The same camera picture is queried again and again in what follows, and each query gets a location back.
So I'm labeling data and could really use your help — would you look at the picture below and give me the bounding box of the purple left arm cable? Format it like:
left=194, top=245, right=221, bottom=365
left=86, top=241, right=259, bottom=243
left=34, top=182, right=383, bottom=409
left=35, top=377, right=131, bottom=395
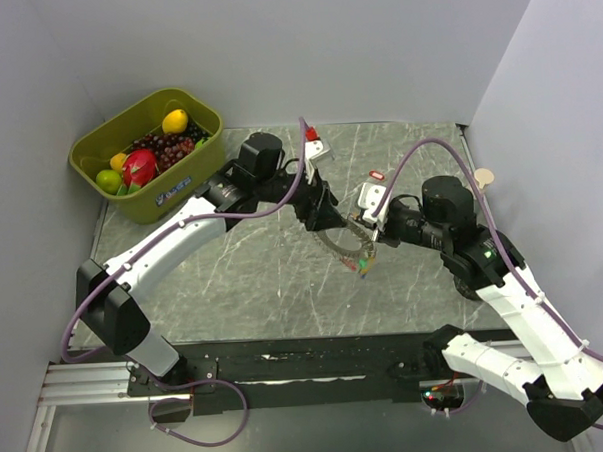
left=51, top=115, right=335, bottom=451

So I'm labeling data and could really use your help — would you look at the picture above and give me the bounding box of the black tape roll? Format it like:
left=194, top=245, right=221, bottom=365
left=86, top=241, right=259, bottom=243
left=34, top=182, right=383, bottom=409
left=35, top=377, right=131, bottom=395
left=453, top=277, right=481, bottom=302

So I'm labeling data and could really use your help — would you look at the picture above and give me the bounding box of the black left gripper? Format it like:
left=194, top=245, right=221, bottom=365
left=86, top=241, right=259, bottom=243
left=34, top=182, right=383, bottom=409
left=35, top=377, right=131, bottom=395
left=255, top=158, right=347, bottom=235

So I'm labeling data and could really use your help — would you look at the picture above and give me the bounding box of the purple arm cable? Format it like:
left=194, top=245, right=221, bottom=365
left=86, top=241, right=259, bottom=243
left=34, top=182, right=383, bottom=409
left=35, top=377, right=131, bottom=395
left=51, top=115, right=335, bottom=451
left=367, top=130, right=603, bottom=447

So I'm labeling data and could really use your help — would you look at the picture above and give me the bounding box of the dark red grape bunch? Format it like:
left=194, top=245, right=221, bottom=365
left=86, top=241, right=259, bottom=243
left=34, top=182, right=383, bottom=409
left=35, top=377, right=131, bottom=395
left=128, top=122, right=210, bottom=174

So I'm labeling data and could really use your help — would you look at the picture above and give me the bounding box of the small orange fruit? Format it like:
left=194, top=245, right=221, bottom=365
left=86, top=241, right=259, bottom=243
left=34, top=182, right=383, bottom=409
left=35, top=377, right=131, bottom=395
left=109, top=153, right=127, bottom=172

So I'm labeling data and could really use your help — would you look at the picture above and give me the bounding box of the red dragon fruit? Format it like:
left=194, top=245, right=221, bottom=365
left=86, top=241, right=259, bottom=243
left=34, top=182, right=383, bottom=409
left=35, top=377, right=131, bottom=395
left=122, top=149, right=157, bottom=190

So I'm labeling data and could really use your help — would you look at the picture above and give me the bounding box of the green lime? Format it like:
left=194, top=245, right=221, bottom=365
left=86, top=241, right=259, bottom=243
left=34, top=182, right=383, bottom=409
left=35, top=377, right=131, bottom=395
left=95, top=169, right=122, bottom=195

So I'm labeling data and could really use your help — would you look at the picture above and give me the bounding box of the olive green plastic bin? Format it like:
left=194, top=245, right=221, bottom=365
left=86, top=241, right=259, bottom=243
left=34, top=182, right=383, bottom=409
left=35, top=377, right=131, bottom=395
left=68, top=88, right=226, bottom=224

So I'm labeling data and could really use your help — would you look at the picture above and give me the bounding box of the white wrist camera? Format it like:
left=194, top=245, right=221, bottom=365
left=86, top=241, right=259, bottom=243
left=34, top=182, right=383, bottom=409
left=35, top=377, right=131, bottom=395
left=304, top=139, right=335, bottom=183
left=356, top=182, right=388, bottom=227

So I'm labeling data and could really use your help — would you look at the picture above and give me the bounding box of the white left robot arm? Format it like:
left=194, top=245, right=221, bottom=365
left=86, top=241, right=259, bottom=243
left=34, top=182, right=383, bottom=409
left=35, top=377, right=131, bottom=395
left=76, top=128, right=346, bottom=394

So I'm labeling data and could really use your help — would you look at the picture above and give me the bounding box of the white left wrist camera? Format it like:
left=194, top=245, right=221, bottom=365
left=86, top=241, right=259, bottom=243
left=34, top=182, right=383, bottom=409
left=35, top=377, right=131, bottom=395
left=304, top=139, right=335, bottom=183

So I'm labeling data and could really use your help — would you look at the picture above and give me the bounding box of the yellow lemon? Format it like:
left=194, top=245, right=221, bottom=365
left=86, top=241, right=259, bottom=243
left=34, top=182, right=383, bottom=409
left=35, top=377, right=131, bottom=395
left=162, top=108, right=189, bottom=135

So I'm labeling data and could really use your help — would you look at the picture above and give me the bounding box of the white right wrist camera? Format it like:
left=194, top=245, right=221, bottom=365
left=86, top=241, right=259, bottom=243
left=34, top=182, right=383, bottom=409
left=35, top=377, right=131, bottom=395
left=356, top=182, right=388, bottom=227

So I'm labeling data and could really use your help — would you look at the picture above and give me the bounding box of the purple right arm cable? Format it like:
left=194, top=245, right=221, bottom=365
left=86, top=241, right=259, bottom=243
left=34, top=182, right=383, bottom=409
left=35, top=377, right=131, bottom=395
left=367, top=130, right=603, bottom=447

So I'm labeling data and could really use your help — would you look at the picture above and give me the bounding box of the aluminium rail frame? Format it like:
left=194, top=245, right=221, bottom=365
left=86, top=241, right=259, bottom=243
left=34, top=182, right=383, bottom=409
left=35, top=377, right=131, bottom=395
left=25, top=361, right=149, bottom=452

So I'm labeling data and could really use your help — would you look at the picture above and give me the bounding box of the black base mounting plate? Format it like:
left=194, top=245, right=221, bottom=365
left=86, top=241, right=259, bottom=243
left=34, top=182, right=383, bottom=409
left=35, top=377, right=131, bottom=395
left=61, top=327, right=495, bottom=423

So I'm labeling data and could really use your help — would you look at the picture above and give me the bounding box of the soap pump bottle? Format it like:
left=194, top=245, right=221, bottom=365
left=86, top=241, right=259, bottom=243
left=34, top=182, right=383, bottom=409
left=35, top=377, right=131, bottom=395
left=473, top=168, right=495, bottom=195

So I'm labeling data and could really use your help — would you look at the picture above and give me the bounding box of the red key tag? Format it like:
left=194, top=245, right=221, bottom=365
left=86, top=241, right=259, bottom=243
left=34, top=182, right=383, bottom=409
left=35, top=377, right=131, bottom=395
left=369, top=171, right=385, bottom=181

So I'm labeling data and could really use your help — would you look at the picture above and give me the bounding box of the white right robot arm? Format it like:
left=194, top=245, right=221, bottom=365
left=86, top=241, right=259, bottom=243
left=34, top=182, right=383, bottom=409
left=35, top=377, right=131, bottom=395
left=356, top=175, right=603, bottom=442

